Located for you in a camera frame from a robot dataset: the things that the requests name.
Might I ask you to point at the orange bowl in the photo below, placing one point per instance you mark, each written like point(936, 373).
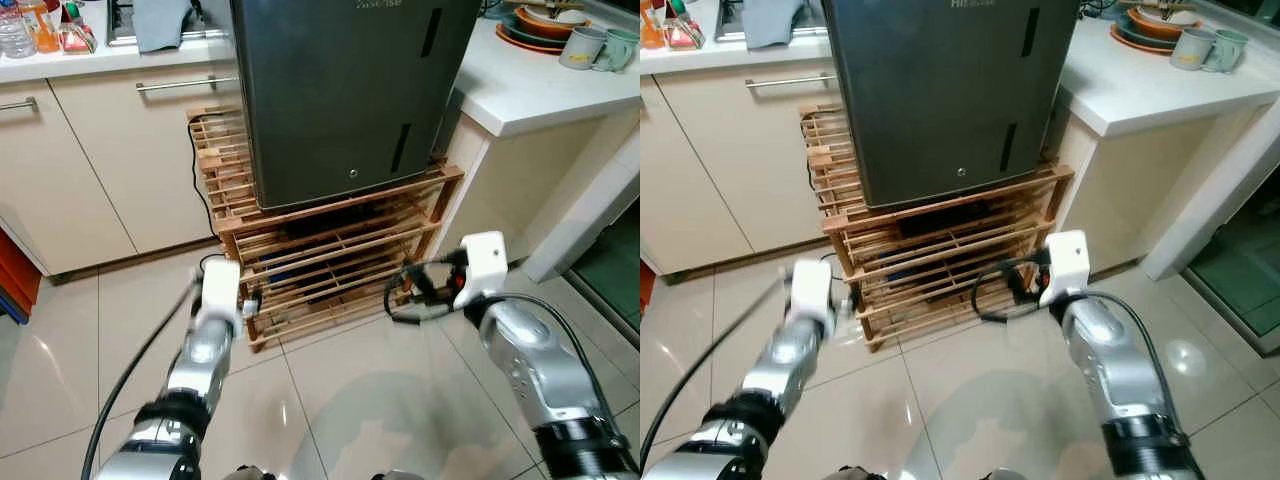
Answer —
point(1160, 27)
point(550, 28)

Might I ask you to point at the robot left leg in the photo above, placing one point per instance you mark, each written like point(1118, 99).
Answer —
point(243, 473)
point(857, 473)

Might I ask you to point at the robot right leg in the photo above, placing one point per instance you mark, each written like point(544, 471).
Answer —
point(398, 475)
point(1007, 475)

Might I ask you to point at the white door frame post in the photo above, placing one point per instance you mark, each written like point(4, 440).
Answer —
point(580, 210)
point(1210, 190)

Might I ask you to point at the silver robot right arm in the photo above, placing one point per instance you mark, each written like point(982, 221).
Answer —
point(1105, 360)
point(530, 370)

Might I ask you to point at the orange plate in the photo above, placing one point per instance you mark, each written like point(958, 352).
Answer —
point(1135, 45)
point(520, 45)

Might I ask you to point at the robot leg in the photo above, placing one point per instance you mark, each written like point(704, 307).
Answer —
point(398, 475)
point(857, 473)
point(243, 473)
point(1007, 475)

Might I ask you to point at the red orange box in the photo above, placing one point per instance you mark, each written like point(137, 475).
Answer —
point(645, 285)
point(15, 275)

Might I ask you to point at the beige counter base panel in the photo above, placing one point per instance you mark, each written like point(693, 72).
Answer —
point(510, 190)
point(1120, 190)

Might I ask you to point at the teal plate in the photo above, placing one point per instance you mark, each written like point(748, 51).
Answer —
point(515, 30)
point(1128, 30)

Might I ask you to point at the grey mini fridge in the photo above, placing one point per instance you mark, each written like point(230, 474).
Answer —
point(940, 100)
point(340, 100)

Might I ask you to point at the red green torn snack bag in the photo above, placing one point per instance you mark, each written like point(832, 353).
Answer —
point(683, 38)
point(78, 40)

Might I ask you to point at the green mug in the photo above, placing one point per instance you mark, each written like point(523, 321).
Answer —
point(1228, 52)
point(620, 52)

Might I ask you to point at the wooden slatted rack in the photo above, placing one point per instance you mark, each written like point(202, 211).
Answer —
point(300, 210)
point(920, 207)

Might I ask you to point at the clear water bottle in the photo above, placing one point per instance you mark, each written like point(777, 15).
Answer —
point(15, 35)

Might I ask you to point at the orange drink bottle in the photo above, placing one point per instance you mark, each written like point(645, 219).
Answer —
point(42, 35)
point(650, 32)

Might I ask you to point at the grey mug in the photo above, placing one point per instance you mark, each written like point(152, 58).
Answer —
point(580, 50)
point(1190, 50)

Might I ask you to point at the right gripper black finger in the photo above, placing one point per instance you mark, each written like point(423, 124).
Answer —
point(420, 319)
point(410, 266)
point(1005, 317)
point(1000, 266)

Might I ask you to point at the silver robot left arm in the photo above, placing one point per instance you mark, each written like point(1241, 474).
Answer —
point(195, 365)
point(790, 365)

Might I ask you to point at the dark green floor mat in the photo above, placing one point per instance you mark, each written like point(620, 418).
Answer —
point(615, 270)
point(1240, 265)

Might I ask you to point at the stainless steel stove top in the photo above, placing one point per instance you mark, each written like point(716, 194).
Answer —
point(120, 30)
point(728, 25)

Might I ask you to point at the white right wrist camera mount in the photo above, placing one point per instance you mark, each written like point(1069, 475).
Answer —
point(1065, 262)
point(487, 262)

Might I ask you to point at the grey cloth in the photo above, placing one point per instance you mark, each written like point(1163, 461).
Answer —
point(165, 25)
point(772, 22)

